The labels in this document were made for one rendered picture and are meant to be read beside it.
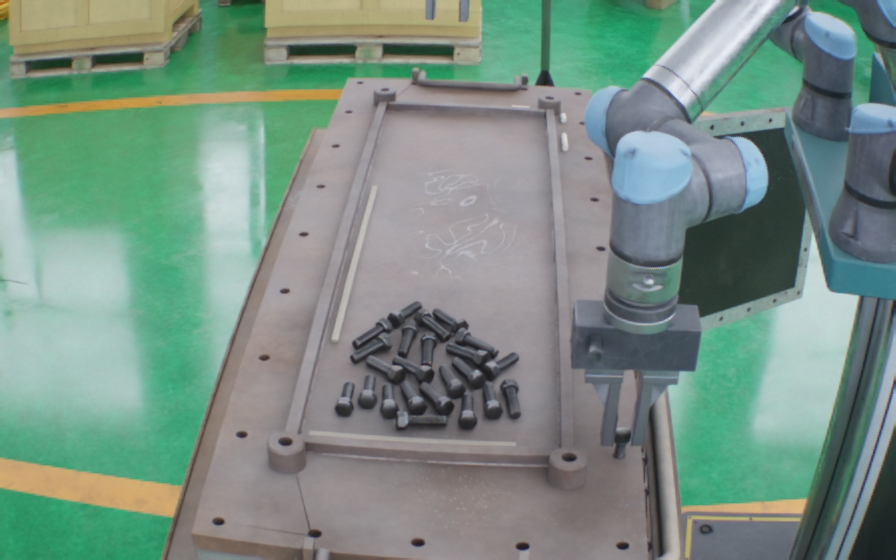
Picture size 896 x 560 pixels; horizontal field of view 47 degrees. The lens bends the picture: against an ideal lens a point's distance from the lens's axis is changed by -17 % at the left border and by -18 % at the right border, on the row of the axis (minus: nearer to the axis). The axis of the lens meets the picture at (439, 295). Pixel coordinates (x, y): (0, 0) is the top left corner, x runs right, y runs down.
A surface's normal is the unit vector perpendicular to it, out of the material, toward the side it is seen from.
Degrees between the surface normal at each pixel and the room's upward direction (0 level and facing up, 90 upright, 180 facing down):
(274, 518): 0
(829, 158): 0
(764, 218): 90
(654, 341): 90
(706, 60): 55
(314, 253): 0
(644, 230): 90
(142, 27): 90
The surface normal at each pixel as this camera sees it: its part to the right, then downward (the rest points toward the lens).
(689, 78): 0.07, -0.07
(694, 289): 0.45, 0.46
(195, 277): 0.02, -0.86
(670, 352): -0.06, 0.51
